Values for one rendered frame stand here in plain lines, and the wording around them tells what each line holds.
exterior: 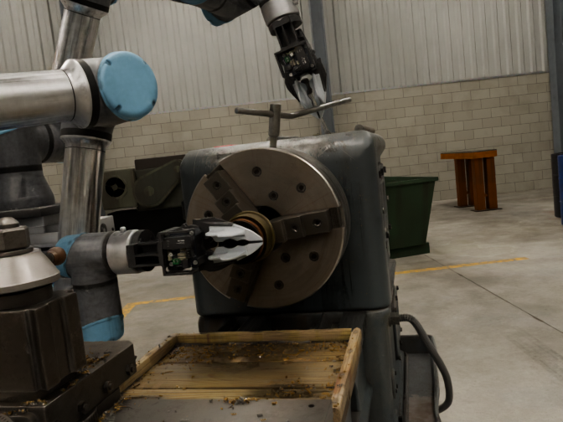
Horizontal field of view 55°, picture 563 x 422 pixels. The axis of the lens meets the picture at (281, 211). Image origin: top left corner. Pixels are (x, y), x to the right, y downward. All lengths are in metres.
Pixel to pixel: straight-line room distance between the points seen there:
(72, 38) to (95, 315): 0.74
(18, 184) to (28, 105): 0.48
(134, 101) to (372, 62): 10.73
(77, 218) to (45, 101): 0.25
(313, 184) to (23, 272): 0.61
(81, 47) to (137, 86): 0.50
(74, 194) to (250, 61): 10.38
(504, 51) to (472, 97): 1.17
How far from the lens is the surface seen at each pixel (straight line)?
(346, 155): 1.15
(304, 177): 1.01
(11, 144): 1.39
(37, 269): 0.54
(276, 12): 1.17
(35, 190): 1.39
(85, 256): 0.96
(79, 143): 1.10
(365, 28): 11.71
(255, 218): 0.92
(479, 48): 12.30
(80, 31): 1.46
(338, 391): 0.74
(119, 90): 0.96
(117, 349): 0.65
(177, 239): 0.86
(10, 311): 0.54
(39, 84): 0.94
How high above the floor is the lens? 1.21
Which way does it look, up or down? 5 degrees down
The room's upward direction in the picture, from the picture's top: 6 degrees counter-clockwise
